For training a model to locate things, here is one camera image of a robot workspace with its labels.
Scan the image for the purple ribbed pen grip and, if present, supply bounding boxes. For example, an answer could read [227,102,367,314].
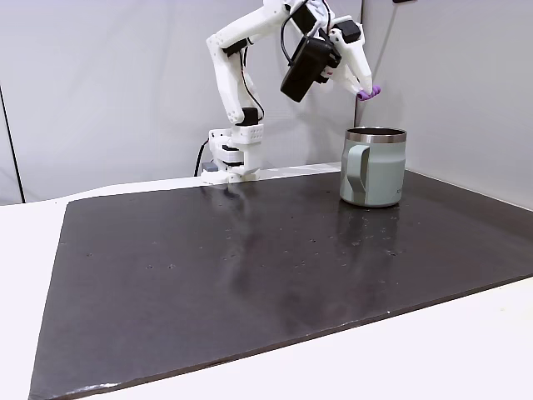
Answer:
[356,84,383,103]

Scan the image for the grey-green steel mug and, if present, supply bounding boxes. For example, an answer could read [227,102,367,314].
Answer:
[338,126,408,210]

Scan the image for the black mat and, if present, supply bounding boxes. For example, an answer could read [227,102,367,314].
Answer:
[27,167,533,400]

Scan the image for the black camera box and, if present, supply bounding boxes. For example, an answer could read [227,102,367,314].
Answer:
[279,35,344,103]

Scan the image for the black camera cable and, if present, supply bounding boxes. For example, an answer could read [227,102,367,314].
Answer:
[280,2,311,68]

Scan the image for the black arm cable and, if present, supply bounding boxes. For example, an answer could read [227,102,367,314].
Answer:
[238,44,266,123]

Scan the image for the black power cable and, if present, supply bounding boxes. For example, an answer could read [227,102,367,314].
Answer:
[192,140,210,178]

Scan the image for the black vertical cord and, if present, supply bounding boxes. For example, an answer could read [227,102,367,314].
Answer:
[0,82,25,205]

